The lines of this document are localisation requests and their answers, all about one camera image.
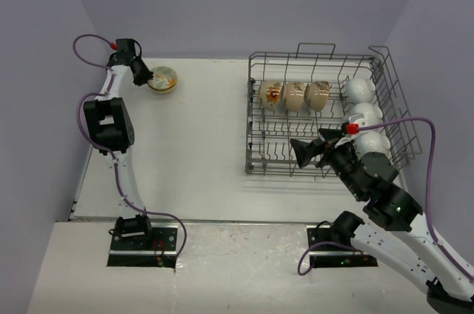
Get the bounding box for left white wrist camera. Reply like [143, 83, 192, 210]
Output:
[115, 39, 136, 56]

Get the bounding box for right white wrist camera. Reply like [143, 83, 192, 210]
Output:
[338, 113, 367, 145]

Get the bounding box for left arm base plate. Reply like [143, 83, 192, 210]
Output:
[107, 227, 178, 269]

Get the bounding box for beige bowl white flower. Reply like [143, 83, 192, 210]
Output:
[284, 81, 306, 113]

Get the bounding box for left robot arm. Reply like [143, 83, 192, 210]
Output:
[76, 51, 154, 250]

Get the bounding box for white bowl far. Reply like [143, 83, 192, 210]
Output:
[345, 78, 375, 104]

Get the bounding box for grey wire dish rack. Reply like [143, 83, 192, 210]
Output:
[245, 43, 410, 179]

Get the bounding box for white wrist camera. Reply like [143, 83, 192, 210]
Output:
[338, 113, 367, 145]
[115, 39, 136, 56]

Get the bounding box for white bowl middle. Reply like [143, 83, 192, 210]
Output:
[349, 102, 383, 126]

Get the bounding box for beige bowl brown pattern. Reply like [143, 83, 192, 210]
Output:
[304, 81, 331, 112]

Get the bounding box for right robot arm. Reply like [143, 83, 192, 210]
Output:
[290, 129, 473, 313]

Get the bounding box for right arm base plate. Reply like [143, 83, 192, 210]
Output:
[307, 224, 378, 269]

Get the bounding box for beige bowl orange flower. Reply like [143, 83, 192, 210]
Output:
[258, 80, 284, 111]

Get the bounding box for white bowl near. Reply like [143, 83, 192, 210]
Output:
[355, 130, 391, 156]

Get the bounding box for yellow patterned bowl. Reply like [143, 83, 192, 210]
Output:
[147, 77, 178, 94]

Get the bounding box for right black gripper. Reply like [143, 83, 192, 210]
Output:
[289, 127, 364, 199]

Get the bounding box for white bowl green leaves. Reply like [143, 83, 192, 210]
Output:
[147, 66, 178, 93]

